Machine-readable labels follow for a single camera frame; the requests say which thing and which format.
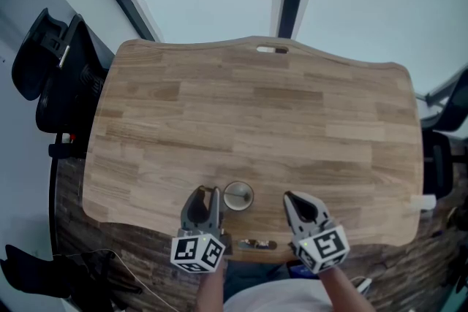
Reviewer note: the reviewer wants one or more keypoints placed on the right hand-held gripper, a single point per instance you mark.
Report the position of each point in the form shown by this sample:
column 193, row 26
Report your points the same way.
column 321, row 248

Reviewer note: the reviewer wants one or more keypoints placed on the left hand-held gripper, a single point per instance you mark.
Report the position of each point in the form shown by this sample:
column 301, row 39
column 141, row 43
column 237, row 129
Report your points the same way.
column 199, row 252

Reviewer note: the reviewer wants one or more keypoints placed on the white ceramic mug with teabag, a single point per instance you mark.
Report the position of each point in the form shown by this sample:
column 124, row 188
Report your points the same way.
column 238, row 202

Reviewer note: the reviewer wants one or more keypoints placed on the small metal spoon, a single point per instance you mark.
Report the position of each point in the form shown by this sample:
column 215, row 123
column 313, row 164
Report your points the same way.
column 237, row 195

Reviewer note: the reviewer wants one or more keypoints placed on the person's left forearm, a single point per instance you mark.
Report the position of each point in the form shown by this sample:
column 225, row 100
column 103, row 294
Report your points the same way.
column 212, row 290

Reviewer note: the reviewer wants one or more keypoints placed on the person's right forearm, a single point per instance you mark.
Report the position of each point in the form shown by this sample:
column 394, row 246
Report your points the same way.
column 345, row 290

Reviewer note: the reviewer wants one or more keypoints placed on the dark smartphone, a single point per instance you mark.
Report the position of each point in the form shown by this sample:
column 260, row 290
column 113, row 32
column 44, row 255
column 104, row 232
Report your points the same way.
column 301, row 270

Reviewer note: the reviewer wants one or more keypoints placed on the person's dark trousers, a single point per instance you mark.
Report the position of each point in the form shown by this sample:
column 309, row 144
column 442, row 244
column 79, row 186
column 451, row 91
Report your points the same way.
column 252, row 275

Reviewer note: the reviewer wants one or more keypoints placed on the person's white shirt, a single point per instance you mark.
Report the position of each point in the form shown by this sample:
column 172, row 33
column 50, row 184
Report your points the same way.
column 278, row 297

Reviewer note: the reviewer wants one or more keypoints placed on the white charger plug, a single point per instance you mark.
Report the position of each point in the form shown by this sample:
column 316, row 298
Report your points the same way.
column 362, row 284

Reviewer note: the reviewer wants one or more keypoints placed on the white table edge fitting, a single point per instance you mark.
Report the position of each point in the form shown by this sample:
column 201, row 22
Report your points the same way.
column 424, row 202

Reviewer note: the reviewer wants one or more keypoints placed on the small red and white object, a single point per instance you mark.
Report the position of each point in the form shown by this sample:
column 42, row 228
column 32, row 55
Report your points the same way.
column 72, row 137

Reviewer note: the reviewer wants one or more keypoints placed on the black mesh office chair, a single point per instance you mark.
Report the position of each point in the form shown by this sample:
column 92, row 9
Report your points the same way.
column 444, row 142

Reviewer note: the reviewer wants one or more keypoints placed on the black office chair with headrest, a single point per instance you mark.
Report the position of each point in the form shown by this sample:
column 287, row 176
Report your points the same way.
column 62, row 84

